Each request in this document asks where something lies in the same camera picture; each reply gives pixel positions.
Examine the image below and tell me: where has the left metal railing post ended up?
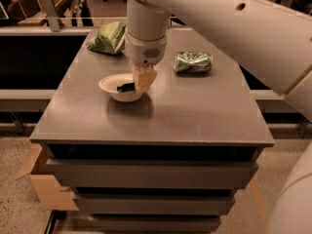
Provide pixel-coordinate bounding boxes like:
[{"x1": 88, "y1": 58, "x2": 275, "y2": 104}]
[{"x1": 40, "y1": 0, "x2": 60, "y2": 32}]

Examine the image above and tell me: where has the white paper bowl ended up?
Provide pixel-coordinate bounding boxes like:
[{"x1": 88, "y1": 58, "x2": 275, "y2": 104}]
[{"x1": 98, "y1": 73, "x2": 142, "y2": 102}]

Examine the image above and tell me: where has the crushed green soda can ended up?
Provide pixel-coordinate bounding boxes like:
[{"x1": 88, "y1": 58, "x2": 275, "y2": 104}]
[{"x1": 174, "y1": 52, "x2": 213, "y2": 73}]

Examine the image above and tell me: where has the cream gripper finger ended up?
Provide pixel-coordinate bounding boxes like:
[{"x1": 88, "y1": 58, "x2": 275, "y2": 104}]
[{"x1": 130, "y1": 61, "x2": 157, "y2": 94}]

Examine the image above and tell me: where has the grey drawer cabinet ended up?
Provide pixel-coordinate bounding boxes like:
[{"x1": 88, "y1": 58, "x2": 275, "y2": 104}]
[{"x1": 31, "y1": 28, "x2": 274, "y2": 233}]

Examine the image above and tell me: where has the dark chocolate rxbar wrapper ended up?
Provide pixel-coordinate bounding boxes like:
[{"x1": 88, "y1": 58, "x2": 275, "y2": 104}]
[{"x1": 117, "y1": 83, "x2": 136, "y2": 93}]

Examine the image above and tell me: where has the green chip bag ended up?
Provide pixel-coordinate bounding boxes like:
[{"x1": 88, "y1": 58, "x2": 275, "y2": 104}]
[{"x1": 88, "y1": 21, "x2": 126, "y2": 56}]

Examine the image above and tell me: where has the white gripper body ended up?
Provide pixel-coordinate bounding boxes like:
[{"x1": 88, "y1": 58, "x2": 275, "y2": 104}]
[{"x1": 125, "y1": 32, "x2": 167, "y2": 66}]

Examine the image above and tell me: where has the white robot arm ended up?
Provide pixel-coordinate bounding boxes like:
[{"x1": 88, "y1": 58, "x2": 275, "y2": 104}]
[{"x1": 126, "y1": 0, "x2": 312, "y2": 121}]

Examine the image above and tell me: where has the cardboard box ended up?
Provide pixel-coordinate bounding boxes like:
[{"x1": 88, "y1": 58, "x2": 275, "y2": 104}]
[{"x1": 16, "y1": 143, "x2": 78, "y2": 211}]

